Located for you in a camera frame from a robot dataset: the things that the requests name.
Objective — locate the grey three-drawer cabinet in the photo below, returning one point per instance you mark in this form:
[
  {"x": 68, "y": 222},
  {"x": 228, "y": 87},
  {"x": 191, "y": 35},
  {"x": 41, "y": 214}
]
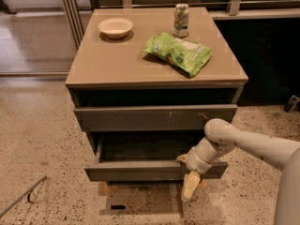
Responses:
[{"x": 118, "y": 73}]

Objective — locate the grey metal rod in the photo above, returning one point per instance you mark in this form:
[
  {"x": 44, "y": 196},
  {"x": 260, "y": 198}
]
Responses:
[{"x": 24, "y": 194}]

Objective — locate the grey drawer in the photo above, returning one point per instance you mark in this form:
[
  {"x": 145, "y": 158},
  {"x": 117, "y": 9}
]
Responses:
[
  {"x": 149, "y": 118},
  {"x": 140, "y": 158}
]

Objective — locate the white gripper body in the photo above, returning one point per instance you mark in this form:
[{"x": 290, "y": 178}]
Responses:
[{"x": 196, "y": 163}]

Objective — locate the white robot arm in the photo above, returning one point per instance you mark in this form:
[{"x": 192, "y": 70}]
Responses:
[{"x": 221, "y": 137}]

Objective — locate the white paper bowl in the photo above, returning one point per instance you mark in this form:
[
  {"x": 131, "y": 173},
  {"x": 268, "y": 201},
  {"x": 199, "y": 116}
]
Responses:
[{"x": 115, "y": 28}]

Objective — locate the green chip bag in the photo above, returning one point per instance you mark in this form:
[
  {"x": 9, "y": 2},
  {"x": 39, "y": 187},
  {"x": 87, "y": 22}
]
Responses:
[{"x": 188, "y": 55}]

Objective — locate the black device on floor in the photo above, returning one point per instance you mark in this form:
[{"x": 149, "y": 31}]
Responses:
[{"x": 292, "y": 103}]

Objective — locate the grey top drawer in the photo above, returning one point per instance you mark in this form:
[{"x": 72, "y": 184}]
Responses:
[{"x": 149, "y": 118}]

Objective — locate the metal door frame post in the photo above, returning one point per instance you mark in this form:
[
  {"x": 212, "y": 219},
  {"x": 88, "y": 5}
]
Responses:
[{"x": 74, "y": 20}]

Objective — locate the small black floor object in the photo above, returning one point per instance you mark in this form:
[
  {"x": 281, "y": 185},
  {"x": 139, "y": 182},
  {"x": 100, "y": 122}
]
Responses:
[{"x": 118, "y": 207}]

